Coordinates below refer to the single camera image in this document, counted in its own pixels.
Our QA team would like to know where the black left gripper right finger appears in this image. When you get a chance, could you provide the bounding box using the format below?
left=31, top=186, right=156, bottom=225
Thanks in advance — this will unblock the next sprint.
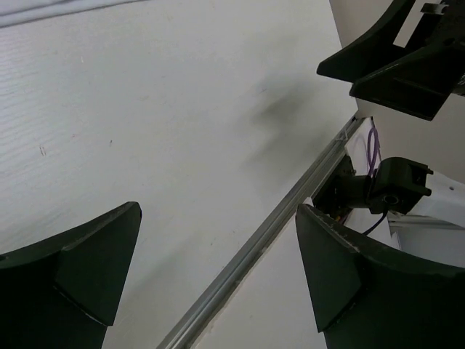
left=296, top=204, right=464, bottom=348

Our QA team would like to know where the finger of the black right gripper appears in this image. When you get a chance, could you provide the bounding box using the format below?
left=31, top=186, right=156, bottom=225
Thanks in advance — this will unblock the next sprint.
left=317, top=0, right=415, bottom=83
left=350, top=41, right=458, bottom=121

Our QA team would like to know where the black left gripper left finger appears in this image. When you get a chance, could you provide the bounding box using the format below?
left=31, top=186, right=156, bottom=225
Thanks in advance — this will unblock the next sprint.
left=1, top=201, right=142, bottom=348

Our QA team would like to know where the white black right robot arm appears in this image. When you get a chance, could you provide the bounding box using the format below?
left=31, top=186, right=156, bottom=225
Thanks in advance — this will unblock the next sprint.
left=296, top=1, right=464, bottom=348

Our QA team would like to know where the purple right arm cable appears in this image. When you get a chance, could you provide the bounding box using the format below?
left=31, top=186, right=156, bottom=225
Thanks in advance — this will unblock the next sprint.
left=361, top=127, right=388, bottom=236

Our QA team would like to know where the aluminium table rail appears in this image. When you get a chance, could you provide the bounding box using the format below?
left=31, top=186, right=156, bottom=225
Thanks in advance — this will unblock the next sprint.
left=158, top=117, right=363, bottom=349

